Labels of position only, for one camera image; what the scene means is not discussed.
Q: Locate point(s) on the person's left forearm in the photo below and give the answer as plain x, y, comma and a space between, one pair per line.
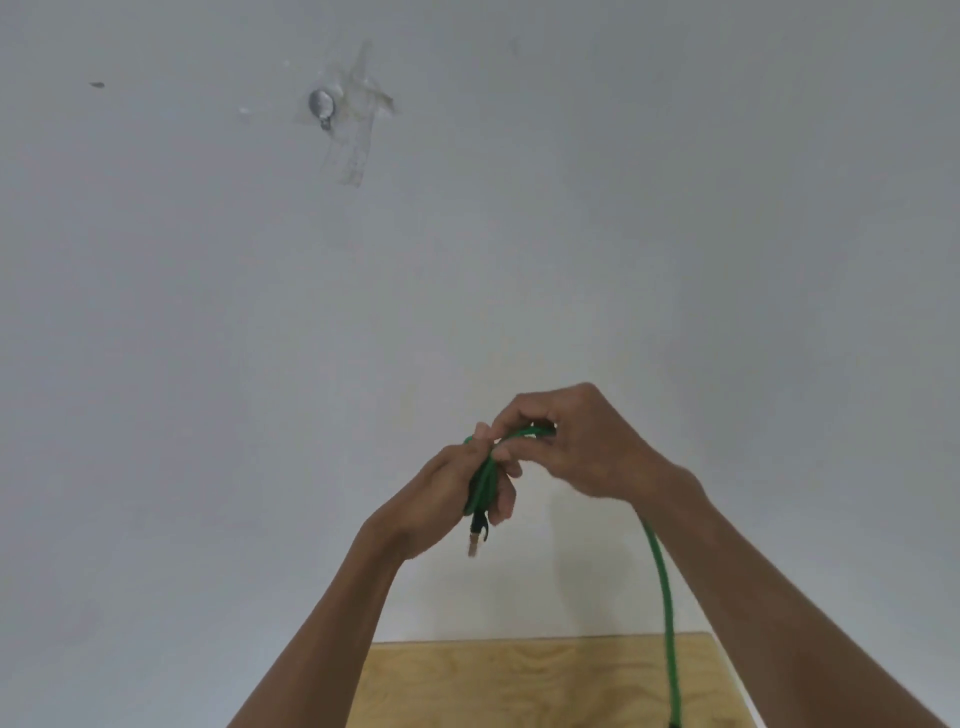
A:
315, 660

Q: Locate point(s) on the taped wall hook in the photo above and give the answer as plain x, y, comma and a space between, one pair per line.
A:
352, 161

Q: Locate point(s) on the metal wall hook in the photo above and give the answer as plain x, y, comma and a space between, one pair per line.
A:
322, 105

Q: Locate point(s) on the person's right hand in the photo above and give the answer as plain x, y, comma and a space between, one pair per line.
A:
600, 450

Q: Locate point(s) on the person's right forearm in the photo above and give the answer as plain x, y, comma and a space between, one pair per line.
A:
787, 622

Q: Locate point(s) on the person's left hand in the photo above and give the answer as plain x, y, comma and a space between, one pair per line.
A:
431, 502

